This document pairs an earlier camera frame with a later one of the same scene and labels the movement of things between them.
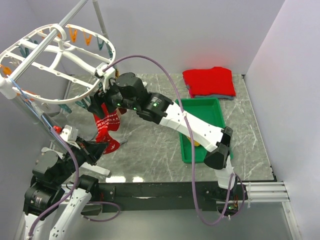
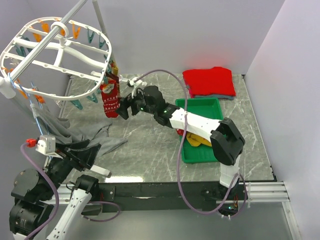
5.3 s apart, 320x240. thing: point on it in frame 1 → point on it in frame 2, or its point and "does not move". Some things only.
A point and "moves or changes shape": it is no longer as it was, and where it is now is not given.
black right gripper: [97, 98] → [125, 103]
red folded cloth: [216, 80] does not move
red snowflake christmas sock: [103, 135] moves or changes shape
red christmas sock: [112, 120] moves or changes shape
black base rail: [164, 196] does not move
